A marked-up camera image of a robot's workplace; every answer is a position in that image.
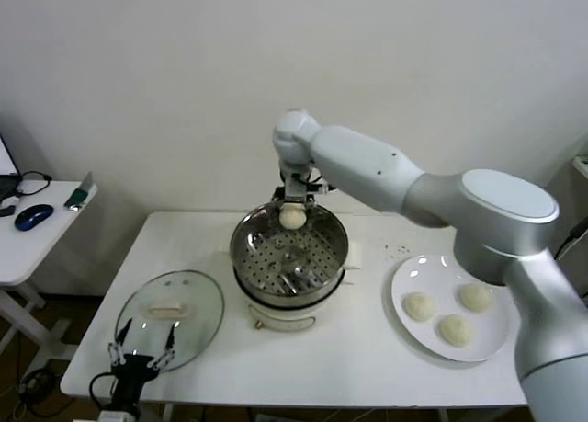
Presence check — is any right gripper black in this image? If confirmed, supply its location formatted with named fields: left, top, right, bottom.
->
left=274, top=172, right=319, bottom=211

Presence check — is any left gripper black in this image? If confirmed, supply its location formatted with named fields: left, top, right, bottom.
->
left=107, top=318, right=178, bottom=407

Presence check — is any white steamed baozi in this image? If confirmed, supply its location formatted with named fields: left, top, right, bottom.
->
left=438, top=314, right=474, bottom=348
left=458, top=282, right=493, bottom=313
left=278, top=202, right=308, bottom=233
left=401, top=291, right=436, bottom=323

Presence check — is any glass lid cream handle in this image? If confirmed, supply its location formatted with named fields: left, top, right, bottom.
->
left=114, top=269, right=225, bottom=372

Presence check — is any steel perforated steamer basket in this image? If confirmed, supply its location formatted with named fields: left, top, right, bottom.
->
left=229, top=200, right=349, bottom=309

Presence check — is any steel steamer pot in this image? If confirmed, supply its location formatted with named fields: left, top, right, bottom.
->
left=216, top=237, right=364, bottom=334

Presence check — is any white side table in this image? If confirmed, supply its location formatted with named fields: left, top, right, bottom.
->
left=0, top=178, right=98, bottom=368

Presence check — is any white round plate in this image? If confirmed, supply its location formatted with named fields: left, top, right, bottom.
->
left=389, top=254, right=511, bottom=363

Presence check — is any blue computer mouse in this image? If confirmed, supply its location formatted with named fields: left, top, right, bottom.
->
left=13, top=203, right=54, bottom=233

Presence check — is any small black white device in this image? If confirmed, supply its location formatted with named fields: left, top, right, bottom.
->
left=0, top=195, right=22, bottom=219

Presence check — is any black laptop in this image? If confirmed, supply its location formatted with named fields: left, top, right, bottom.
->
left=0, top=134, right=22, bottom=200

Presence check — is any white shelf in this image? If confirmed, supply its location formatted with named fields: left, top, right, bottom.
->
left=571, top=154, right=588, bottom=184

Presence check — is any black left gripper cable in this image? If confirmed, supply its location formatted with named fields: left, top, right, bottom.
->
left=88, top=371, right=116, bottom=410

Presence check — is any black looped cable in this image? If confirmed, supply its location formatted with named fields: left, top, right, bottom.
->
left=16, top=170, right=52, bottom=198

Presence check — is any black wall power cable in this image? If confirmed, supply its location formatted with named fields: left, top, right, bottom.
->
left=553, top=212, right=588, bottom=261

